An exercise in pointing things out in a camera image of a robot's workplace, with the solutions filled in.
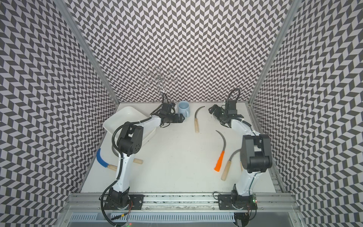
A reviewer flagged blue blade wooden sickle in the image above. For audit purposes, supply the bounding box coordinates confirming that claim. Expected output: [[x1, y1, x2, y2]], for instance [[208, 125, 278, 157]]
[[96, 148, 117, 171]]

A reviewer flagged white rectangular storage tray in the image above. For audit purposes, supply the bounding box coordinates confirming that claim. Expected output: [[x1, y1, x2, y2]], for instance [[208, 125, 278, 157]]
[[102, 106, 158, 147]]

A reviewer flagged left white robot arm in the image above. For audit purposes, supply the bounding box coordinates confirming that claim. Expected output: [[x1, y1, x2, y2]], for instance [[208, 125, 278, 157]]
[[100, 103, 185, 210]]

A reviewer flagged orange handle sickle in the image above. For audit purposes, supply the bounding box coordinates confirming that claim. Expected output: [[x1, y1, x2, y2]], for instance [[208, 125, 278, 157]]
[[214, 131, 226, 172]]

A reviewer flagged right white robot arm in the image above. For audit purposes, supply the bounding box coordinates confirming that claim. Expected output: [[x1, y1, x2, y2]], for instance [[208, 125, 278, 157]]
[[209, 101, 273, 211]]

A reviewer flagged chrome mug tree stand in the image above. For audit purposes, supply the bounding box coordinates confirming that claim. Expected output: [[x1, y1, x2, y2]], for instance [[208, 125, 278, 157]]
[[141, 66, 178, 103]]

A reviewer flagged light blue mug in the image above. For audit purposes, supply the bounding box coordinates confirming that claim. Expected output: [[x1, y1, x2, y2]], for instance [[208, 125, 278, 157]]
[[178, 101, 191, 118]]

